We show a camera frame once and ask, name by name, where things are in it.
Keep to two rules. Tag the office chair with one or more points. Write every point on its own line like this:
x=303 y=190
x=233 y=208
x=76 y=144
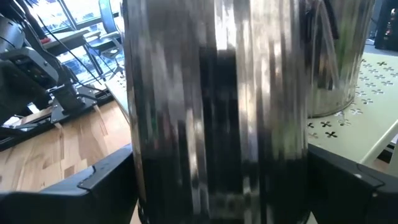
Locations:
x=107 y=18

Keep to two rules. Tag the black device red lights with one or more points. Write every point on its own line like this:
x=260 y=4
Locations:
x=387 y=28

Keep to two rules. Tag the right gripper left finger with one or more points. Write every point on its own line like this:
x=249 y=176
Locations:
x=109 y=193

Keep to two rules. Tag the grey desk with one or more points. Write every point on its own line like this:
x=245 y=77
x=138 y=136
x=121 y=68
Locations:
x=65 y=35

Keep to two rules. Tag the pale green perforated table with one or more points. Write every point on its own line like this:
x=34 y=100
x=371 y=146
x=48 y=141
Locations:
x=357 y=130

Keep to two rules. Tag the red tool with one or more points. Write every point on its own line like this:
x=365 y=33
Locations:
x=45 y=40

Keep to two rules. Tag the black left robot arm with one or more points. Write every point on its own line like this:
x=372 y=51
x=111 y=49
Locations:
x=12 y=37

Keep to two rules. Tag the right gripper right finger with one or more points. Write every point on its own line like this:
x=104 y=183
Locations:
x=342 y=196

